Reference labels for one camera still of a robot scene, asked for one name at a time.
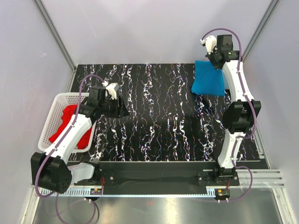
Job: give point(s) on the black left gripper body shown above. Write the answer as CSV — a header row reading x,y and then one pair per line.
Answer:
x,y
112,110

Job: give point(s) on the aluminium frame post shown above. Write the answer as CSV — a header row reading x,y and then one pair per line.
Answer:
x,y
52,29
261,26

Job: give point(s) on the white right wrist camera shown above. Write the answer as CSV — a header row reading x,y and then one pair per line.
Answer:
x,y
210,43

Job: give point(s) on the left aluminium frame post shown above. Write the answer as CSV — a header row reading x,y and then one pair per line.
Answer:
x,y
52,29

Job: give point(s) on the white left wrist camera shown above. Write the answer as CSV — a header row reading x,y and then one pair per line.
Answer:
x,y
111,89

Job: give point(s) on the right aluminium frame post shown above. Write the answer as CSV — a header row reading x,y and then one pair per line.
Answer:
x,y
261,26

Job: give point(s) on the folded light blue t-shirt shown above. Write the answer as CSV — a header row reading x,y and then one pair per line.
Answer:
x,y
227,87

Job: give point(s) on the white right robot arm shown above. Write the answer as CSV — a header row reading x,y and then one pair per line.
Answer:
x,y
240,117

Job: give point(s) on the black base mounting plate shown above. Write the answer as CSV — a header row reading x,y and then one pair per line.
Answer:
x,y
153,178

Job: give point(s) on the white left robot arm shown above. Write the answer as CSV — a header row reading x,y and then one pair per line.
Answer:
x,y
49,169

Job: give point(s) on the white toothed cable duct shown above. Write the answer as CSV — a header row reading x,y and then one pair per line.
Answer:
x,y
82,192

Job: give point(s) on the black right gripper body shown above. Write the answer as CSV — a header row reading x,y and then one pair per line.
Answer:
x,y
211,57

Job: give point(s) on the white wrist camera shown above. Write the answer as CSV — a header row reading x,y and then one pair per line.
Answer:
x,y
210,43
111,89

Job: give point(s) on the white plastic laundry basket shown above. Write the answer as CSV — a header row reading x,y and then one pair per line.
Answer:
x,y
53,121

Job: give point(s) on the bright blue t-shirt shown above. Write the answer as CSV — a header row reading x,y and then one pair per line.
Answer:
x,y
208,80

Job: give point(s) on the aluminium front rail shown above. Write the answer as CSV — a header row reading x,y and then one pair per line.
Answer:
x,y
218,190

